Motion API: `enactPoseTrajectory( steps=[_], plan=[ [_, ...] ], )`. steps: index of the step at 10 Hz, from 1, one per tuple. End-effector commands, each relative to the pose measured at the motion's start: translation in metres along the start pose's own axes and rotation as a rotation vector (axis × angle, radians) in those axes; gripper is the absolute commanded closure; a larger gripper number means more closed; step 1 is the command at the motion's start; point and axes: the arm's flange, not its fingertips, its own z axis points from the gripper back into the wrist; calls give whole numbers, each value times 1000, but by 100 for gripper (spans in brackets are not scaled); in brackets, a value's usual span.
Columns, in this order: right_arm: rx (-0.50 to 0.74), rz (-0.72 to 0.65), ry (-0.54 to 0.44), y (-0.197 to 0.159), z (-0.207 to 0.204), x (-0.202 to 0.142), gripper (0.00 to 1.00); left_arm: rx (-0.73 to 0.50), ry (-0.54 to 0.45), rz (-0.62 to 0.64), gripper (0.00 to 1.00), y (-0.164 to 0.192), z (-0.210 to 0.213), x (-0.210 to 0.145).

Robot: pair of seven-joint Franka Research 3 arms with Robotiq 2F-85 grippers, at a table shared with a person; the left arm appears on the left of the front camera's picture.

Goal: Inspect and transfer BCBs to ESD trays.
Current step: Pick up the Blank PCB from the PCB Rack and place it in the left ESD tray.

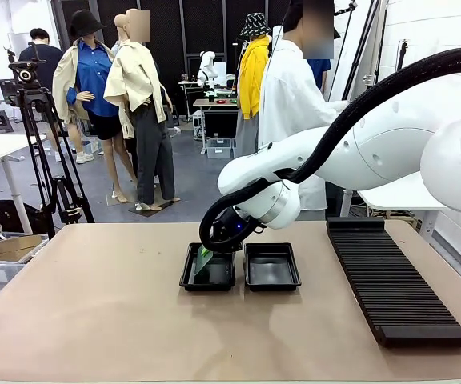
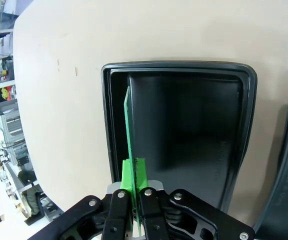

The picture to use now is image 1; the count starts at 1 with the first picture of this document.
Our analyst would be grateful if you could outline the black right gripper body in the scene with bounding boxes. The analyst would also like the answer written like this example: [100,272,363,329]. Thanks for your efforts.
[210,207,256,254]

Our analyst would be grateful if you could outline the green circuit board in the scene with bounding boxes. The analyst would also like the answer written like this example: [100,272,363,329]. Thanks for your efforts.
[192,252,214,282]

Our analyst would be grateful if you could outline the black ESD tray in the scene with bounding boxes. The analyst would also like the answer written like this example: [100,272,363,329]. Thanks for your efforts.
[178,242,237,292]
[243,242,303,292]

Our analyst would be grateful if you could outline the clear storage box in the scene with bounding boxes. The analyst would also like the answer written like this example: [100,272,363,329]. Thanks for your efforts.
[206,138,236,160]

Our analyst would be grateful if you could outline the background desk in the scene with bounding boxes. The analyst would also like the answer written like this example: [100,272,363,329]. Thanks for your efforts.
[192,98,240,155]

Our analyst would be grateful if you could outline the person in white shirt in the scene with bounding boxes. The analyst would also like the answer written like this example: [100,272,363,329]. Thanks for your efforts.
[257,0,350,211]

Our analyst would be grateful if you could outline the mannequin in yellow hoodie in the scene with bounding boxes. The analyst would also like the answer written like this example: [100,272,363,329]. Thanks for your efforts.
[234,12,274,161]

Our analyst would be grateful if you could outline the mannequin in cream jacket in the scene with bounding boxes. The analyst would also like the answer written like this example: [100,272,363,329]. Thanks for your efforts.
[103,8,182,213]

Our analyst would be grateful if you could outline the black slotted board rack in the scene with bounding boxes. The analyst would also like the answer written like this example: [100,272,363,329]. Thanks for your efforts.
[326,217,461,348]

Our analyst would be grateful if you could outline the white side table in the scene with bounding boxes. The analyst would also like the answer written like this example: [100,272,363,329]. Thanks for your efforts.
[346,186,450,243]

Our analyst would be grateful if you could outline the person in blue shirt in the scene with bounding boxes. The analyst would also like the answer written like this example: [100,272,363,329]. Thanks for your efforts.
[308,58,332,97]

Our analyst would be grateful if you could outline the cardboard box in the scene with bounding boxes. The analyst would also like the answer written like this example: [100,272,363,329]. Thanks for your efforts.
[0,234,42,263]

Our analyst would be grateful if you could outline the black bag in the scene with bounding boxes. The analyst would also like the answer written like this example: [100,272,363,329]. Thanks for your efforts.
[0,199,44,236]

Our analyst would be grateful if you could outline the mannequin in blue shirt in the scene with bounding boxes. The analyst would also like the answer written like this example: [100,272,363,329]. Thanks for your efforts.
[52,10,131,203]

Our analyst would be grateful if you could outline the patterned bucket hat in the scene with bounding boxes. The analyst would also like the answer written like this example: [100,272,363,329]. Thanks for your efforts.
[239,12,272,39]

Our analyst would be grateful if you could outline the thin black light stand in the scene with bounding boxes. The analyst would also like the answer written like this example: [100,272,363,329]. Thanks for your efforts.
[396,38,410,71]

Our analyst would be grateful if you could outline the black brimmed hat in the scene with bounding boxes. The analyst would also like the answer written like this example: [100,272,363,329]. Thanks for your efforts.
[68,10,107,41]

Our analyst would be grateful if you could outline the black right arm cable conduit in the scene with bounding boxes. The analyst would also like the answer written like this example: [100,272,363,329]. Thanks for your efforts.
[198,46,461,253]

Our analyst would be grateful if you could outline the black camera tripod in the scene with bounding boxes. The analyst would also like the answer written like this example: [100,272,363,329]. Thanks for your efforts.
[4,42,95,238]

